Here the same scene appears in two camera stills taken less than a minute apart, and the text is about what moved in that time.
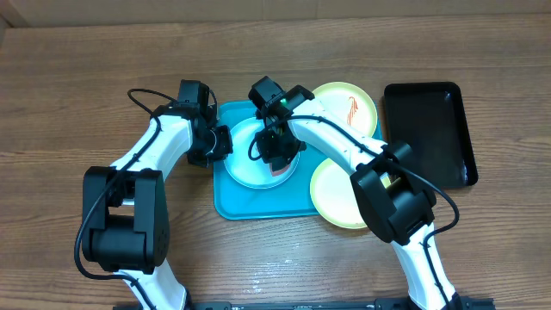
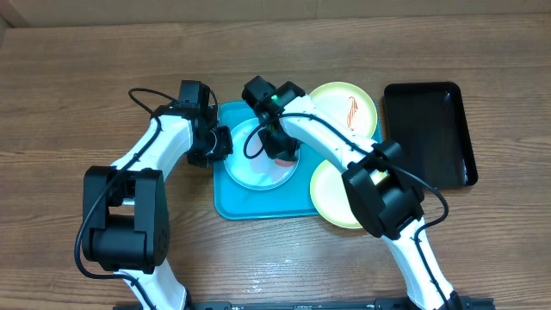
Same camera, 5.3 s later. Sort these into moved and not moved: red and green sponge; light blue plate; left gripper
Moved: red and green sponge
Not moved: light blue plate; left gripper
